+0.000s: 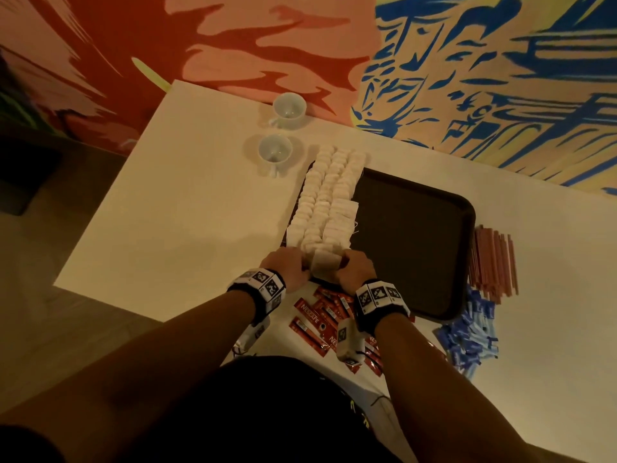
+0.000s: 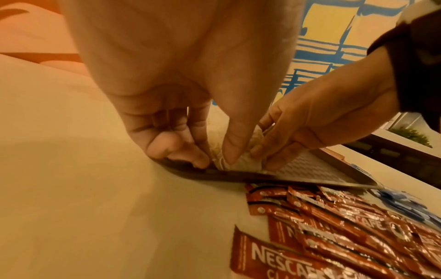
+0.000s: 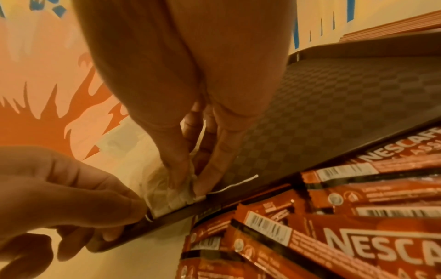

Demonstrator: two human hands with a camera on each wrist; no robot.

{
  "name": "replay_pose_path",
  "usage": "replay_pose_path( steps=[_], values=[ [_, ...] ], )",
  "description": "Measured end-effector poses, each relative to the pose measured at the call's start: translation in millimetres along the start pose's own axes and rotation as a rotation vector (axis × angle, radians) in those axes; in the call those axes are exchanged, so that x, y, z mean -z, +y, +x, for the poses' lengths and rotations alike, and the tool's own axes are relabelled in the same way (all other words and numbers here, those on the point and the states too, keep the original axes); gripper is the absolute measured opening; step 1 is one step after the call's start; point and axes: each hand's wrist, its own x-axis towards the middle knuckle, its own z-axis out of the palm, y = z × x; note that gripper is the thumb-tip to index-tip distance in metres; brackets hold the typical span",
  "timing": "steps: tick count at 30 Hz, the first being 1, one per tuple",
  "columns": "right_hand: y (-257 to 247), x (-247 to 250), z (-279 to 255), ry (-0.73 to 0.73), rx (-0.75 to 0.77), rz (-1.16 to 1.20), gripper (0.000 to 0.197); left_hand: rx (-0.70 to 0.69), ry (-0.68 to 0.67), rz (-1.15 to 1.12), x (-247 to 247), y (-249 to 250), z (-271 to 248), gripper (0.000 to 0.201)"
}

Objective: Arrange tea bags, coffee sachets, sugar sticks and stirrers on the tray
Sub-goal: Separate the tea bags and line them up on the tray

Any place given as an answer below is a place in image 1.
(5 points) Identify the person's left forearm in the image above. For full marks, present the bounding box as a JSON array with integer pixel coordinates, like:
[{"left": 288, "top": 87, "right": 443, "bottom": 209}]
[{"left": 0, "top": 289, "right": 256, "bottom": 463}]

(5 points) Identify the pile of blue sachets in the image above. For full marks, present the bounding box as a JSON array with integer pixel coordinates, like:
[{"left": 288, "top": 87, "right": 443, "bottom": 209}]
[{"left": 432, "top": 287, "right": 503, "bottom": 380}]

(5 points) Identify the person's left hand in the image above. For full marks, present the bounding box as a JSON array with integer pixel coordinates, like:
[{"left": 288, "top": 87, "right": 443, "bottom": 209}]
[{"left": 259, "top": 246, "right": 312, "bottom": 293}]

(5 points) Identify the person's right forearm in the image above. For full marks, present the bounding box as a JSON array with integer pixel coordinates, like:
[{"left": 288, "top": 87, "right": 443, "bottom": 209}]
[{"left": 371, "top": 313, "right": 560, "bottom": 463}]

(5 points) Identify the dark brown tray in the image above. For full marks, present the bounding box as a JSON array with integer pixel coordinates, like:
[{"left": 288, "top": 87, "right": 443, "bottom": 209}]
[{"left": 285, "top": 165, "right": 478, "bottom": 322}]

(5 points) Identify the person's black shirt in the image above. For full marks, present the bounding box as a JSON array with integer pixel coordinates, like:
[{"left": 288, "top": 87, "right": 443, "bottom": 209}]
[{"left": 0, "top": 356, "right": 401, "bottom": 463}]

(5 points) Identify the small white cup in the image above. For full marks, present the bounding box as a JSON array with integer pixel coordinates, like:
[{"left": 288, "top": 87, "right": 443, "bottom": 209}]
[
  {"left": 256, "top": 132, "right": 296, "bottom": 178},
  {"left": 269, "top": 92, "right": 309, "bottom": 130}
]

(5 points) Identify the row of tea bags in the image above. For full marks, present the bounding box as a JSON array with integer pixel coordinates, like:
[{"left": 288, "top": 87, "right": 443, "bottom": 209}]
[{"left": 284, "top": 142, "right": 370, "bottom": 278}]

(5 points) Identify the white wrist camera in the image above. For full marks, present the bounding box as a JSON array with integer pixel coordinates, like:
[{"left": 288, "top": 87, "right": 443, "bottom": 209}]
[
  {"left": 335, "top": 323, "right": 372, "bottom": 365},
  {"left": 234, "top": 318, "right": 273, "bottom": 358}
]

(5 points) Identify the black marker wristband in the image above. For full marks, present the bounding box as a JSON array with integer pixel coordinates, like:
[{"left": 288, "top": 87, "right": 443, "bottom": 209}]
[
  {"left": 228, "top": 268, "right": 289, "bottom": 326},
  {"left": 351, "top": 277, "right": 413, "bottom": 336}
]

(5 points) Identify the person's right hand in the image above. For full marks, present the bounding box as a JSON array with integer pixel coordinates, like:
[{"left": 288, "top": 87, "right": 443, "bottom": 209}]
[{"left": 334, "top": 248, "right": 379, "bottom": 295}]

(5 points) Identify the pile of red Nescafe sachets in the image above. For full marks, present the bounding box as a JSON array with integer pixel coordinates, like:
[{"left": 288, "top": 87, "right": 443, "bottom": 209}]
[{"left": 289, "top": 289, "right": 387, "bottom": 379}]

